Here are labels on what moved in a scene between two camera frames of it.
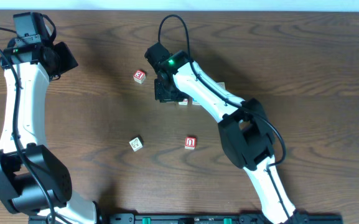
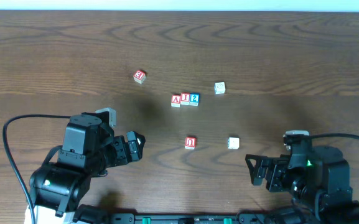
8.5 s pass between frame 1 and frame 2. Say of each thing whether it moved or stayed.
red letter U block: stayed
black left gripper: moved
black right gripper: moved
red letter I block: stayed
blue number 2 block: stayed
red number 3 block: stayed
